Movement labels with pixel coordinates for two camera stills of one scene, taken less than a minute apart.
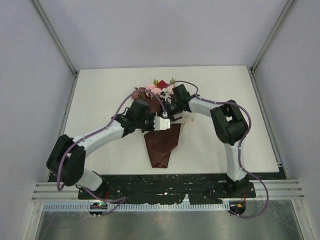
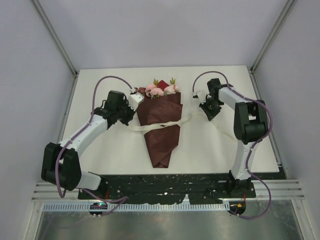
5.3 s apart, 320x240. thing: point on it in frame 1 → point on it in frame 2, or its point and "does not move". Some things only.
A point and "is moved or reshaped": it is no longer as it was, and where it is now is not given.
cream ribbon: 186,117 is moved or reshaped
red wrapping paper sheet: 161,143 does not move
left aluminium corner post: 56,36 does not move
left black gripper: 151,116 → 131,112
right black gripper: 170,116 → 211,114
